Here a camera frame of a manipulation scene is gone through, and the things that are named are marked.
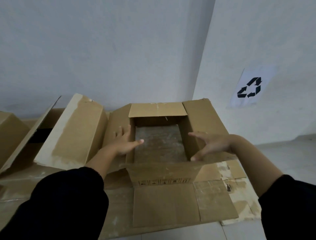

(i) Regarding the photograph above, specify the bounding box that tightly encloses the cardboard box with long flap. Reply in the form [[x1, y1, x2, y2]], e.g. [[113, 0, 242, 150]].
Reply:
[[0, 96, 65, 175]]

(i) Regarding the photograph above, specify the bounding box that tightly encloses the person's right forearm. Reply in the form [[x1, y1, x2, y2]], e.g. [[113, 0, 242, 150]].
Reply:
[[228, 135, 316, 240]]

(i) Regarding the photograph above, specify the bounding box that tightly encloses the white paper recycling sign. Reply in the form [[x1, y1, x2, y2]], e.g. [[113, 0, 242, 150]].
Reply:
[[226, 66, 273, 109]]

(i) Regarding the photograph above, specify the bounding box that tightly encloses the person's left forearm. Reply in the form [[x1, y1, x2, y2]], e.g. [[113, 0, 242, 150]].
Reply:
[[0, 145, 119, 240]]

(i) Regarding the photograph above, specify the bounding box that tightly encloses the flat brown cardboard sheet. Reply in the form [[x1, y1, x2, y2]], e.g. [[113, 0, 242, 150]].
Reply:
[[0, 163, 223, 240]]

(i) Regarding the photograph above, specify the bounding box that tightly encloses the person's left hand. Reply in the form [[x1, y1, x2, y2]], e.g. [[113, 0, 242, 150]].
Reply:
[[109, 124, 145, 156]]

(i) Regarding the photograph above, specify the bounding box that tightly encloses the person's right hand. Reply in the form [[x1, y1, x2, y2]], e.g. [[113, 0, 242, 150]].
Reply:
[[188, 132, 234, 162]]

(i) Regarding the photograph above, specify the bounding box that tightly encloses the plain brown cardboard box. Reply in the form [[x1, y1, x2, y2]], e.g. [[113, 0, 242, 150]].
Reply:
[[0, 111, 30, 169]]

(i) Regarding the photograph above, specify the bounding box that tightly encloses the cardboard box with white patches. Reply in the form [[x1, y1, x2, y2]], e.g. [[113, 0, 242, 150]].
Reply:
[[33, 93, 109, 171]]

